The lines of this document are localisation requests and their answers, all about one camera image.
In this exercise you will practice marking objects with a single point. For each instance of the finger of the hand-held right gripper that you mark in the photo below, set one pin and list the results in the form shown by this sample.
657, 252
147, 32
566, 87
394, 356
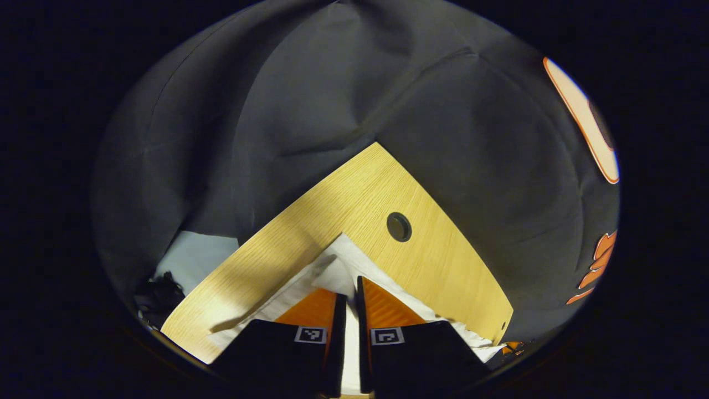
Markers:
512, 347

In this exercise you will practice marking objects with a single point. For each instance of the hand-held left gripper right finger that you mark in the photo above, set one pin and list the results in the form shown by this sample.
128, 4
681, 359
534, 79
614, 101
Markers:
363, 343

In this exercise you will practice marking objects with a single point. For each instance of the black backdrop cloth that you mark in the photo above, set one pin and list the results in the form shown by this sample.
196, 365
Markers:
388, 83

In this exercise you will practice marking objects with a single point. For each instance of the dark crumpled object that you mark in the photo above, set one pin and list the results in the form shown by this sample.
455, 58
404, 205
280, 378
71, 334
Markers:
160, 296

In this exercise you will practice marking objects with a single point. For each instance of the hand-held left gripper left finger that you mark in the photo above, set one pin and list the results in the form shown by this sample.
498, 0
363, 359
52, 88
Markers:
335, 343

